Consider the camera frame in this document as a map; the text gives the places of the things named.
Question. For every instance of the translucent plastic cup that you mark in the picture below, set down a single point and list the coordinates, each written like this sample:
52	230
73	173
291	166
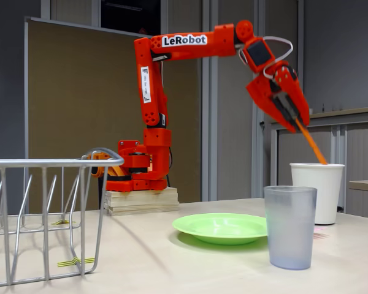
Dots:
289	232

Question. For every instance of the small white object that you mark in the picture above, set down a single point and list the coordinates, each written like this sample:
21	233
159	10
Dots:
307	111

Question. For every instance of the orange plastic knife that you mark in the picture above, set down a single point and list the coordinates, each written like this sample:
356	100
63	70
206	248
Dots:
312	144

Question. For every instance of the grey sliding door cabinet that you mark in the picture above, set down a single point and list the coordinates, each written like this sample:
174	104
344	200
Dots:
340	144

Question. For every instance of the orange gripper black servo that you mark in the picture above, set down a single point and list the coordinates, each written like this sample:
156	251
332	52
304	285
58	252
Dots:
265	92

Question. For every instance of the light orange clamp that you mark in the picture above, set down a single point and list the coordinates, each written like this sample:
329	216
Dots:
101	156

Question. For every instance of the brown partition board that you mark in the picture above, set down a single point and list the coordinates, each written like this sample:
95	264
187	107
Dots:
64	92

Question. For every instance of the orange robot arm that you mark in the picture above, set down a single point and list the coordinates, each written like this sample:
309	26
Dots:
220	46

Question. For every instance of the wooden base block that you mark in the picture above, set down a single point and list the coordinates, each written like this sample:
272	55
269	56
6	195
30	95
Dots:
141	202

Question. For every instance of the green plastic plate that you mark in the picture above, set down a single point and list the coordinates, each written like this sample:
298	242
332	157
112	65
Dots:
220	228

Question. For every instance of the grey leaning rod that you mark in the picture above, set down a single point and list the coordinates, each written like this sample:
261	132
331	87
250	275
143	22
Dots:
294	88

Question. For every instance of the white paper cup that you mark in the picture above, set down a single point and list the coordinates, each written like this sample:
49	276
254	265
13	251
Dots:
328	183

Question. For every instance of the dark upper window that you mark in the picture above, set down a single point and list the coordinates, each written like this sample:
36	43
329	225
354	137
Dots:
128	18

